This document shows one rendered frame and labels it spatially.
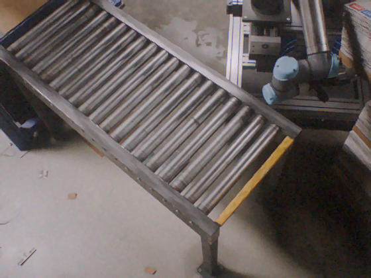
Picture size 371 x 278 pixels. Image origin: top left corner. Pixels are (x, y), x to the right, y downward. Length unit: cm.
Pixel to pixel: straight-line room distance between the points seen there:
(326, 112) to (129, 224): 125
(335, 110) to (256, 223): 76
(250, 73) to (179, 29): 73
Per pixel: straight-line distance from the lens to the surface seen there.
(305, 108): 243
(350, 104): 251
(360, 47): 158
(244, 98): 173
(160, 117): 170
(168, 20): 311
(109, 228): 240
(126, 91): 179
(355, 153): 205
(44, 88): 190
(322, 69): 145
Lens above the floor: 225
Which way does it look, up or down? 62 degrees down
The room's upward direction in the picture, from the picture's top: 7 degrees counter-clockwise
